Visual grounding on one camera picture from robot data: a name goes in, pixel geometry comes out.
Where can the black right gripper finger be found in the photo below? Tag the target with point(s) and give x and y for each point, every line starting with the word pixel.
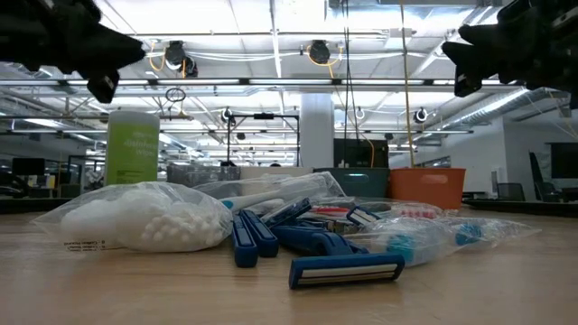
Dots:
pixel 474 55
pixel 481 32

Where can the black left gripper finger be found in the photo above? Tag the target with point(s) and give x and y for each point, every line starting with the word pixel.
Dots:
pixel 113 49

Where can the red packaged toothbrush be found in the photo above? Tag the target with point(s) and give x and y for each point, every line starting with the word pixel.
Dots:
pixel 417 211

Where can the bag of white cotton swabs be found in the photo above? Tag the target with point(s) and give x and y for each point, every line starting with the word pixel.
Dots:
pixel 158 221

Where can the light blue packaged toothbrush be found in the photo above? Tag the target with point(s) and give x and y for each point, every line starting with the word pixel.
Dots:
pixel 420 246

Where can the blue white packaged toothbrush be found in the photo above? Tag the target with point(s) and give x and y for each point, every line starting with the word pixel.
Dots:
pixel 253 196

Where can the blue razor with head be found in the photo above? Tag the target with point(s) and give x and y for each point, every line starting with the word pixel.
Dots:
pixel 289 211

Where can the green disinfectant wipes canister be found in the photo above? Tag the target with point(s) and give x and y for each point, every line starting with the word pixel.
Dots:
pixel 131 149

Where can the black desk monitor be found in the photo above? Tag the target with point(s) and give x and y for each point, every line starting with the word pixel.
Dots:
pixel 28 166

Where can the black mesh chair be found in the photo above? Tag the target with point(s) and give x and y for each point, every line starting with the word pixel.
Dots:
pixel 510 192

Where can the orange plastic bin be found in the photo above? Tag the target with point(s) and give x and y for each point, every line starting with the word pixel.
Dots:
pixel 426 189

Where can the teal plastic bin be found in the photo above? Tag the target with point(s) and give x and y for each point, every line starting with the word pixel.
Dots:
pixel 361 185

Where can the white pillar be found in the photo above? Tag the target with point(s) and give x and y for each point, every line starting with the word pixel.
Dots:
pixel 317 131

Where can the person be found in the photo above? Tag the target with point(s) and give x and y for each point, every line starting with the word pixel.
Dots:
pixel 275 165

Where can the black wall screen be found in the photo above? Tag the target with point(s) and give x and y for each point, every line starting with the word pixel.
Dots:
pixel 564 160

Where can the black background frame rig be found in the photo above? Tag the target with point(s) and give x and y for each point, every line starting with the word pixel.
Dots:
pixel 264 116

